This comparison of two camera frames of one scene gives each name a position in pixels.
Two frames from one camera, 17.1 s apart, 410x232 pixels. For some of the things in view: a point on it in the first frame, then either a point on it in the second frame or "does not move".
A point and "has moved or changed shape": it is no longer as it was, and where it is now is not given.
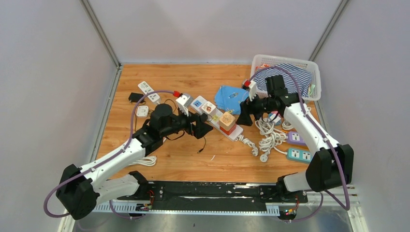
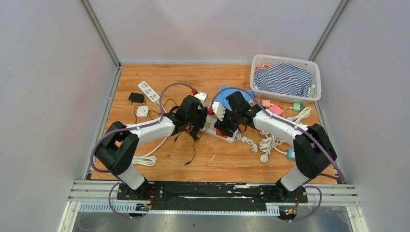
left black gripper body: [182, 122] -> [198, 119]
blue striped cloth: [304, 79] does not move
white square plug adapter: [142, 111] does not move
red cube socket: [229, 132] has moved or changed shape
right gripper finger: [244, 118] -> [225, 128]
